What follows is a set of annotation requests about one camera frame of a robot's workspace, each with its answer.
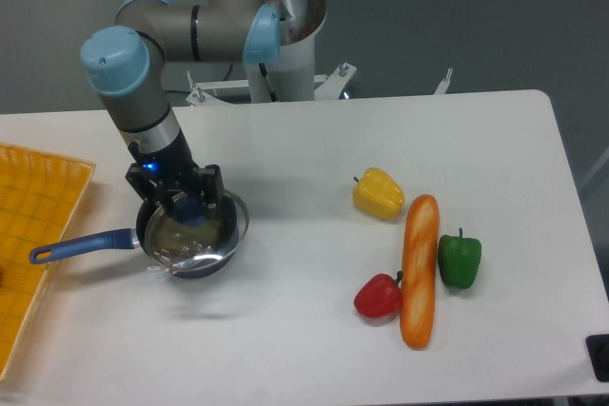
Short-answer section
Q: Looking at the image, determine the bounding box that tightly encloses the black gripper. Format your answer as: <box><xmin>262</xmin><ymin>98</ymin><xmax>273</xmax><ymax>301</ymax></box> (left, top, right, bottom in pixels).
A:
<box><xmin>124</xmin><ymin>130</ymin><xmax>225</xmax><ymax>215</ymax></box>

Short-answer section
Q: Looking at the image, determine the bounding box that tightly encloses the glass pot lid blue knob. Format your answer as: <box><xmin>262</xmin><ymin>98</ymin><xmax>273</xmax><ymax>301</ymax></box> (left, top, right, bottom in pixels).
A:
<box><xmin>143</xmin><ymin>188</ymin><xmax>250</xmax><ymax>272</ymax></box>

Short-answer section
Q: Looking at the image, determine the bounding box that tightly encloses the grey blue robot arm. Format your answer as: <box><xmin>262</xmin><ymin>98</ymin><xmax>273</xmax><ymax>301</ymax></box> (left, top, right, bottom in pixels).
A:
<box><xmin>80</xmin><ymin>0</ymin><xmax>281</xmax><ymax>213</ymax></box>

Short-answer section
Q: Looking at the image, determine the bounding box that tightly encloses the wrapped sandwich in plastic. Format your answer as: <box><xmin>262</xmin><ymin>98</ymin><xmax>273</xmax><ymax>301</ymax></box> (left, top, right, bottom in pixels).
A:
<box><xmin>145</xmin><ymin>219</ymin><xmax>228</xmax><ymax>279</ymax></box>

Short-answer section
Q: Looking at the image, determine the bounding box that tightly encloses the yellow plastic basket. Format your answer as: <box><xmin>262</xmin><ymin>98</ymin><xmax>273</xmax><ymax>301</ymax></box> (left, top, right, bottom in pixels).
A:
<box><xmin>1</xmin><ymin>143</ymin><xmax>96</xmax><ymax>379</ymax></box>

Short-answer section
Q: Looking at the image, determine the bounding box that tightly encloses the yellow bell pepper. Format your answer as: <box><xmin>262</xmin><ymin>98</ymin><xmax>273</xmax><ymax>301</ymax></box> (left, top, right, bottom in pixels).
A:
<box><xmin>352</xmin><ymin>167</ymin><xmax>405</xmax><ymax>221</ymax></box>

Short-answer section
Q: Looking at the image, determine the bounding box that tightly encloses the red bell pepper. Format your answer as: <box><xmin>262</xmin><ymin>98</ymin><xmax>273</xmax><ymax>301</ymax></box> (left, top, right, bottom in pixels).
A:
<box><xmin>353</xmin><ymin>271</ymin><xmax>403</xmax><ymax>319</ymax></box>

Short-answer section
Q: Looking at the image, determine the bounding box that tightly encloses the orange baguette bread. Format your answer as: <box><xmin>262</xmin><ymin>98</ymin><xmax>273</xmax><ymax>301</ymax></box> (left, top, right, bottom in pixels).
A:
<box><xmin>400</xmin><ymin>194</ymin><xmax>440</xmax><ymax>350</ymax></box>

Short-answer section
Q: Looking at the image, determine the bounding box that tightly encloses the green bell pepper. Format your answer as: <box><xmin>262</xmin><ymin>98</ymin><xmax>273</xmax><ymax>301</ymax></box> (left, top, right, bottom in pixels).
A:
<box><xmin>438</xmin><ymin>229</ymin><xmax>482</xmax><ymax>290</ymax></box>

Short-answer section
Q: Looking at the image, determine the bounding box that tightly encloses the black object at table edge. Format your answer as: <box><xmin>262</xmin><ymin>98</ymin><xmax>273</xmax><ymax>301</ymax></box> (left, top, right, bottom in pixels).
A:
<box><xmin>585</xmin><ymin>334</ymin><xmax>609</xmax><ymax>382</ymax></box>

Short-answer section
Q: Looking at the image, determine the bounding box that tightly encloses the dark pot with blue handle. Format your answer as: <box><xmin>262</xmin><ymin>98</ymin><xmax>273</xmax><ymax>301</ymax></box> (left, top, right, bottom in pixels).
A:
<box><xmin>29</xmin><ymin>196</ymin><xmax>244</xmax><ymax>280</ymax></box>

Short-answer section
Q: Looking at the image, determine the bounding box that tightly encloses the black cable on floor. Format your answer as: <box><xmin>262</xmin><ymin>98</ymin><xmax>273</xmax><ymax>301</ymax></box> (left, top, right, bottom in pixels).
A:
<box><xmin>164</xmin><ymin>61</ymin><xmax>234</xmax><ymax>95</ymax></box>

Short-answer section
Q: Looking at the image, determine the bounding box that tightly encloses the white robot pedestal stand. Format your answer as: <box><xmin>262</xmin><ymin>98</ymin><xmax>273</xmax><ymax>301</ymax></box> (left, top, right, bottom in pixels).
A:
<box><xmin>185</xmin><ymin>0</ymin><xmax>455</xmax><ymax>106</ymax></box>

